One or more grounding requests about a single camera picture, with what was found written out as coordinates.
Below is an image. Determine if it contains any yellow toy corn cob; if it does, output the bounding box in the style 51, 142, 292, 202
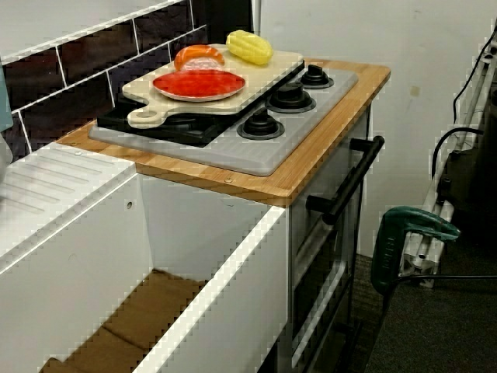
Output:
226, 30, 274, 66

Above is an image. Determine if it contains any toy salmon nigiri sushi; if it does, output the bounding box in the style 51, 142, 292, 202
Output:
174, 44, 226, 73

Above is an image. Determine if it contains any grey toy stove top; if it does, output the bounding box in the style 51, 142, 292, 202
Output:
89, 64, 359, 176

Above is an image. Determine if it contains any wooden kitchen countertop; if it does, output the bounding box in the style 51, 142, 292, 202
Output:
56, 58, 391, 207

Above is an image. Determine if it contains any small black stove knob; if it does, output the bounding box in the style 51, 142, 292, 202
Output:
236, 107, 285, 141

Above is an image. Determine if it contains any black burner grate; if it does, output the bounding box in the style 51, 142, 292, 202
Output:
96, 61, 306, 148

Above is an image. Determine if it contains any white toy oven front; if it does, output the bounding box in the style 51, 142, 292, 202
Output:
289, 103, 376, 373

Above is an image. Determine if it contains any large black stove knob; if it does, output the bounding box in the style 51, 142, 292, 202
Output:
265, 81, 316, 114

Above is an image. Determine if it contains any light wooden cutting board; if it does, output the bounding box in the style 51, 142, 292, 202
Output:
122, 43, 305, 128

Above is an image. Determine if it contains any red round plate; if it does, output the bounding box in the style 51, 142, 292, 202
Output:
151, 69, 246, 103

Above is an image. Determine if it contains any brown cardboard sheet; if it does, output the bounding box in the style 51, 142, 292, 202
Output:
38, 267, 213, 373

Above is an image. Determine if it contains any white toy sink basin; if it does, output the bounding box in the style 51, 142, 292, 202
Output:
0, 141, 290, 373

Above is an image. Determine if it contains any dark tile backsplash panel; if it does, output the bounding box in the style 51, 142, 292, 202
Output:
0, 0, 209, 164

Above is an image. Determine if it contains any black equipment case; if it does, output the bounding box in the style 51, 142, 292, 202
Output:
436, 89, 497, 244

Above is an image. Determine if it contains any teal box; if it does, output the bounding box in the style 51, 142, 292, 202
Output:
0, 69, 15, 133

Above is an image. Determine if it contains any black oven door handle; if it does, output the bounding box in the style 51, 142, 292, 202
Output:
305, 134, 385, 226

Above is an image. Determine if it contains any thick black cable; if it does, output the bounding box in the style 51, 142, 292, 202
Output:
432, 126, 485, 183

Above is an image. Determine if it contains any aluminium frame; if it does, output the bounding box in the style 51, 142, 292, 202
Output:
399, 29, 497, 289

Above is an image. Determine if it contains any thin black cable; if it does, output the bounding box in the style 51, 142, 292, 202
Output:
452, 34, 495, 126

